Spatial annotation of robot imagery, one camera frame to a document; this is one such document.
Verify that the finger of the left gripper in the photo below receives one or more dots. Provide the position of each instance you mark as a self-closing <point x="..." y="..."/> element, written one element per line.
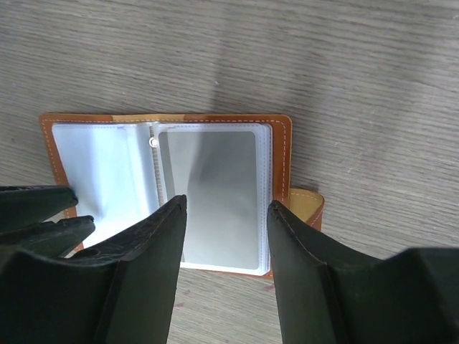
<point x="22" y="206"/>
<point x="51" y="239"/>

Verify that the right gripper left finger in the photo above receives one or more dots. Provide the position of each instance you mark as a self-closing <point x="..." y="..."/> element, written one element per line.
<point x="121" y="290"/>

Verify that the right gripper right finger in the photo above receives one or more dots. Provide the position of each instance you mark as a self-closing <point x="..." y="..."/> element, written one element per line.
<point x="327" y="292"/>

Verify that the brown leather card holder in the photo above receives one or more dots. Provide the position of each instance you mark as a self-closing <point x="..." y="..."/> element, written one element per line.
<point x="113" y="164"/>

